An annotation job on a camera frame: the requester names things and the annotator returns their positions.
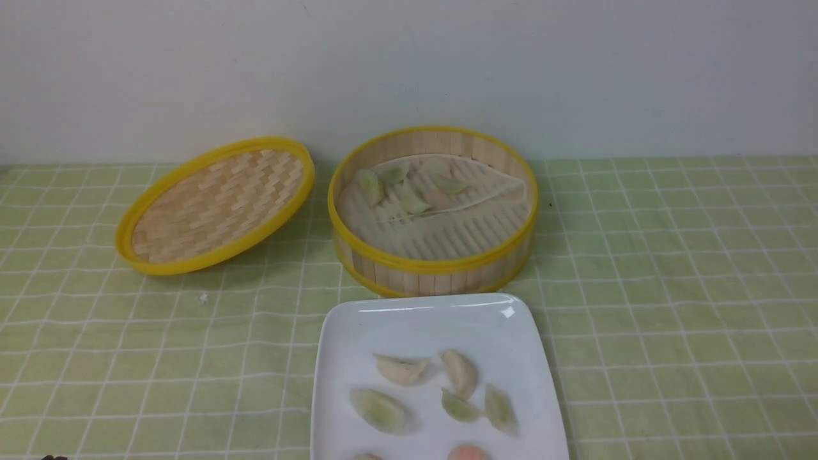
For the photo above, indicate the green dumpling steamer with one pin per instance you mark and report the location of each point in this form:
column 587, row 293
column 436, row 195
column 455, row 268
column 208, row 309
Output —
column 499, row 410
column 371, row 186
column 394, row 174
column 410, row 200
column 449, row 186

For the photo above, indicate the pink dumpling steamer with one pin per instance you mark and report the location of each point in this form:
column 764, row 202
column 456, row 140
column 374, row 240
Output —
column 468, row 451
column 437, row 199

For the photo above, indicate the white square plate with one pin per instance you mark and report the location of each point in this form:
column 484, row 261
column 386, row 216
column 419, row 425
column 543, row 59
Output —
column 495, row 331

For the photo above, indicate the green dumpling on plate left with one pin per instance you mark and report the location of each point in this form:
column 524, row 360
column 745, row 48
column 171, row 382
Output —
column 382, row 412

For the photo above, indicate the small green dumpling on plate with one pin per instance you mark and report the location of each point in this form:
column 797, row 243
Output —
column 459, row 409

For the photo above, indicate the white steamer liner cloth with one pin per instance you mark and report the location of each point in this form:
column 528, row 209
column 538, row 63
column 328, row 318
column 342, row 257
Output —
column 494, row 208

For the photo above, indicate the bamboo steamer basket yellow rim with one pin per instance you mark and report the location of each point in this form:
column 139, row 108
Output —
column 393, row 276

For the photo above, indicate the green dumpling steamer top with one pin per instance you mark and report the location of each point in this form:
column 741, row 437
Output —
column 394, row 174

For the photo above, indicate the bamboo steamer lid yellow rim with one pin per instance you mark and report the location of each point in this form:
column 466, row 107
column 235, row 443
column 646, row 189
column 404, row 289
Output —
column 216, row 206

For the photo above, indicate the green checkered tablecloth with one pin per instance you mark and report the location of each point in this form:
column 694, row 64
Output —
column 676, row 301

